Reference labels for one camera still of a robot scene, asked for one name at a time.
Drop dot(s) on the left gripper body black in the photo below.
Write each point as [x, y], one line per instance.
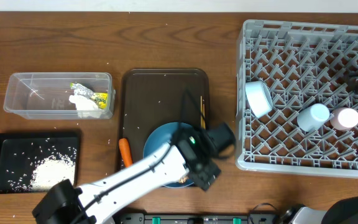
[206, 177]

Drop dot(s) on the dark blue plate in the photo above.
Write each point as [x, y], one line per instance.
[160, 136]

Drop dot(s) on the wooden chopstick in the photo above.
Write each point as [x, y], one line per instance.
[201, 102]
[203, 112]

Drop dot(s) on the light blue plastic cup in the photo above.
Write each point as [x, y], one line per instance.
[313, 117]

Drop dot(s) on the orange carrot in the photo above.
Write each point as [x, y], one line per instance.
[125, 151]

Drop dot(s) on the light blue small bowl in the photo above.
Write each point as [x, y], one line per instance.
[259, 98]

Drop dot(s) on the yellow silver snack wrapper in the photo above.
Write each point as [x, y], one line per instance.
[101, 99]

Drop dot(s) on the white tissue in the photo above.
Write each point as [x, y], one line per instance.
[86, 108]

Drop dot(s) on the white rice grains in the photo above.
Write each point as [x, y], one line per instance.
[36, 164]

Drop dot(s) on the brown mushroom piece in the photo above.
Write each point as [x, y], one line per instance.
[183, 180]

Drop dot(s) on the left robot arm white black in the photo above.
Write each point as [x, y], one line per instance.
[190, 152]

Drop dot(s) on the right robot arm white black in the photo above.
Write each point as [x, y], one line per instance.
[344, 211]

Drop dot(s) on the grey dishwasher rack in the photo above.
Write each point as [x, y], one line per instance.
[302, 64]

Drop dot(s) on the pink plastic cup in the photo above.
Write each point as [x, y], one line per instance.
[344, 118]

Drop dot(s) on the dark brown serving tray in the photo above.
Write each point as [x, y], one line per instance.
[152, 97]

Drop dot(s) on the clear plastic bin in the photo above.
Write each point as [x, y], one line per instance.
[45, 95]

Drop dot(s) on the black plastic tray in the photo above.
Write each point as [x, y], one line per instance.
[7, 136]

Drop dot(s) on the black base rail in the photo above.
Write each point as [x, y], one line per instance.
[140, 218]

